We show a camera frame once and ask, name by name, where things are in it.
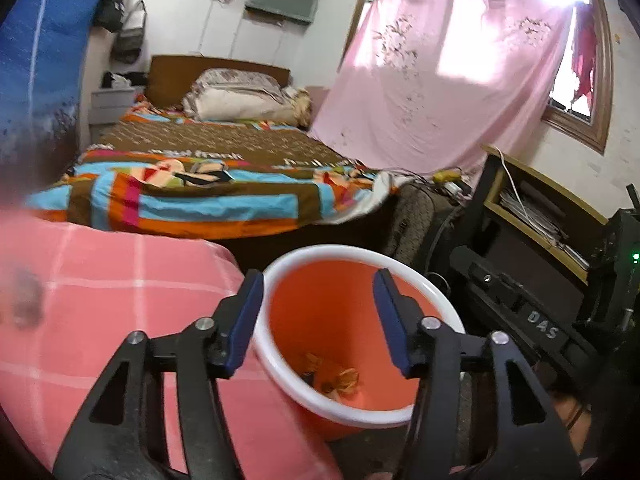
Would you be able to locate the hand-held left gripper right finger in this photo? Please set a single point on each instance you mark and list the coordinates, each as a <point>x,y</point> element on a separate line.
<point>392,320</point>

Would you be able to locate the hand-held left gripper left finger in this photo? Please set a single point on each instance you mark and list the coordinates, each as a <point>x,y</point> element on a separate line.
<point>245,320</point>

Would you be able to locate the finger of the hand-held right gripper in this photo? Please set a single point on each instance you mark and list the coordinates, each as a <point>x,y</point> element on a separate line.
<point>520,305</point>

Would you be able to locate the orange bin with white rim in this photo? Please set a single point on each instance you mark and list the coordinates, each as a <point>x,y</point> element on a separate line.
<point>340,310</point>

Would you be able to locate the red paper carton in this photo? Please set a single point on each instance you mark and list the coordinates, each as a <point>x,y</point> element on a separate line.
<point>340,377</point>

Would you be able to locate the stack of papers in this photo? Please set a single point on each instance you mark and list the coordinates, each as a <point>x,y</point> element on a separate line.
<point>545,220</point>

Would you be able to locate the black mesh fan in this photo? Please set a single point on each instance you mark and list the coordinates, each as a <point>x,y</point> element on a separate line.
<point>425,230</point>

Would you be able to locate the wooden shelf unit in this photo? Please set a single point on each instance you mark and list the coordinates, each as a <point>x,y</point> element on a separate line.
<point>545,185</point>

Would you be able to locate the colourful patchwork bedspread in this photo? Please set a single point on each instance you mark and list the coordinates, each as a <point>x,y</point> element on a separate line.
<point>200,185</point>

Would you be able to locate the pink checked tablecloth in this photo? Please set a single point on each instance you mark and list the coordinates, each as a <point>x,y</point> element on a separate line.
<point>100,320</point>

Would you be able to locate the yellow power strip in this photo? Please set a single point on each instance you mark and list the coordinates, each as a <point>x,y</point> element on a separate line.
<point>446,176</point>

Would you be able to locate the floral pillow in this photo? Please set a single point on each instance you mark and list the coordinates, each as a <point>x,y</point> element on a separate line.
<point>240,100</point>

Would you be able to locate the pink curtain sheet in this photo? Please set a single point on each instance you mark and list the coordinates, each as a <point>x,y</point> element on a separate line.
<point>440,85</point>

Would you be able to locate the grey nightstand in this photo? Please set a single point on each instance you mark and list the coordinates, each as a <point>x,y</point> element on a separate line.
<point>112,105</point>

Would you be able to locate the brown wooden headboard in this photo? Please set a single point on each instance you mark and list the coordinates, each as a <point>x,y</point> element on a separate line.
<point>170,77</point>

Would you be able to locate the red hanging garment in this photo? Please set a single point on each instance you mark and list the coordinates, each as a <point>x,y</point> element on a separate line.
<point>584,55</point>

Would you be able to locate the black tissue holder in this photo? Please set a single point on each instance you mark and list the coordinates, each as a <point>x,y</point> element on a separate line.
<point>122,80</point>

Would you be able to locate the grey handbag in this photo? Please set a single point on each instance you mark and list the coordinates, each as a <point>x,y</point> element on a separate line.
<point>130,40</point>

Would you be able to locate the black handbag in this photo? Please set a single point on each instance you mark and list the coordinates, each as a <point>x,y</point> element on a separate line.
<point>110,10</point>

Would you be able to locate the blue dotted fabric wardrobe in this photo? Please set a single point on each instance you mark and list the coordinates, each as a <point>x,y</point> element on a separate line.
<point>40,45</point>

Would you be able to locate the wooden window frame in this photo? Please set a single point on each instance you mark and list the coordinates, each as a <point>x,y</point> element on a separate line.
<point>600,85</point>

